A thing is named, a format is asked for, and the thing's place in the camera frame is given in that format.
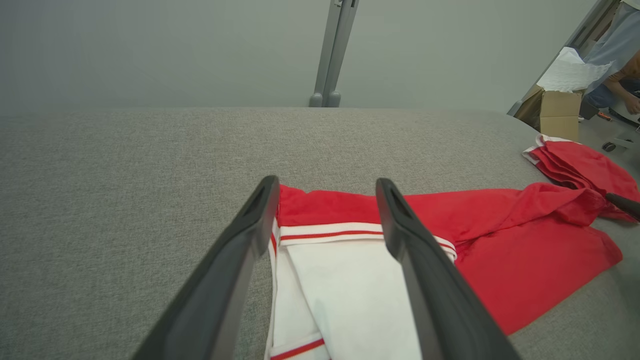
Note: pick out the white packing paper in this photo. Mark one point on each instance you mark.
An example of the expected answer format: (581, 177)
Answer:
(567, 72)

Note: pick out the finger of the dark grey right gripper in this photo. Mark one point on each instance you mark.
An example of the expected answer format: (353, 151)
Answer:
(627, 205)

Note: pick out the brown cardboard box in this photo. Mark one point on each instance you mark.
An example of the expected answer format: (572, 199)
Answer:
(560, 112)

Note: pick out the orange screwdriver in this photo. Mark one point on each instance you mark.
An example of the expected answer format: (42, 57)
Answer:
(605, 116)

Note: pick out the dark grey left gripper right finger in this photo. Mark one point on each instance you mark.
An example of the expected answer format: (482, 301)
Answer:
(440, 300)

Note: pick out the grey double partition post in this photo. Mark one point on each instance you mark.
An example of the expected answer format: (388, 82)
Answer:
(325, 60)

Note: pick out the red and white jersey shirt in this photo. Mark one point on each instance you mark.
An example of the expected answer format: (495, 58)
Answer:
(350, 300)

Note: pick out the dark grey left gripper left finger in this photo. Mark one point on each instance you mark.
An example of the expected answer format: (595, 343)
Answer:
(220, 290)

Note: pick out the white office chair base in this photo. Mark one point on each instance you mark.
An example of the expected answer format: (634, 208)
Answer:
(627, 141)

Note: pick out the red shorts with Bulls print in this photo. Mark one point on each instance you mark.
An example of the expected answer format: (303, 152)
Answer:
(580, 160)

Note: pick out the person in grey shirt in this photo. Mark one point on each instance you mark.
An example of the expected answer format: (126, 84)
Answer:
(620, 35)

